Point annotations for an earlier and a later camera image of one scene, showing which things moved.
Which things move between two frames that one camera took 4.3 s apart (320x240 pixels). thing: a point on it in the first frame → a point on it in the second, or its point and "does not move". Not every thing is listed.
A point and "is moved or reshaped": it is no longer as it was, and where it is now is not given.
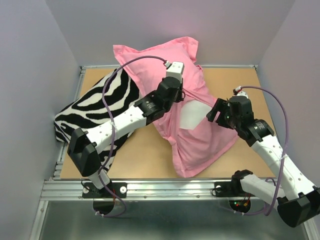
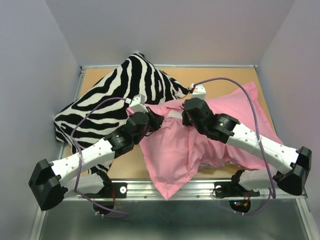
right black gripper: x=221 y=105 → x=186 y=119
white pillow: x=192 y=113 is moved or reshaped
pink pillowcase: x=195 y=142 → x=178 y=153
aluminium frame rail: x=137 y=190 does not move
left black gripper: x=179 y=96 → x=156 y=120
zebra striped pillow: x=102 y=102 does not move
